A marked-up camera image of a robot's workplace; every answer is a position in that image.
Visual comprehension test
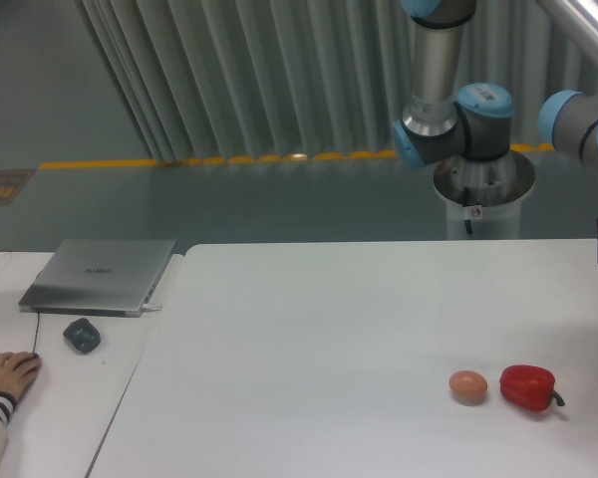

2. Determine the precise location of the red bell pepper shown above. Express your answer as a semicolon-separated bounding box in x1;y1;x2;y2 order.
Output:
499;364;565;413

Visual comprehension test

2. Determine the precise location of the black cable at pedestal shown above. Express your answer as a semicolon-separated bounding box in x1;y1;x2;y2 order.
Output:
460;186;473;236

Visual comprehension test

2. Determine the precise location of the person's hand on mouse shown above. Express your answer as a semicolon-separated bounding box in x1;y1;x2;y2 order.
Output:
0;352;42;404

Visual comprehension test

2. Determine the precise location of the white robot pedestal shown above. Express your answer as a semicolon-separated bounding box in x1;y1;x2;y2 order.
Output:
433;150;536;240

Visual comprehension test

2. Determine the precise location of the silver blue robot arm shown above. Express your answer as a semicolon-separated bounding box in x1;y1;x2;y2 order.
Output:
392;1;598;262

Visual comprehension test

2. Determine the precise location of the silver closed laptop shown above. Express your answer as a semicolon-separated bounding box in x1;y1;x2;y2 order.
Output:
19;239;175;317

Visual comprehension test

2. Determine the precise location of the grey pleated curtain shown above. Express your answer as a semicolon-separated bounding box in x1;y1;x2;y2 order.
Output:
80;1;598;163

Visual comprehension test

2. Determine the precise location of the brown egg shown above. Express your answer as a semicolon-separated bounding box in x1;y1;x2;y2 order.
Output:
448;370;488;404

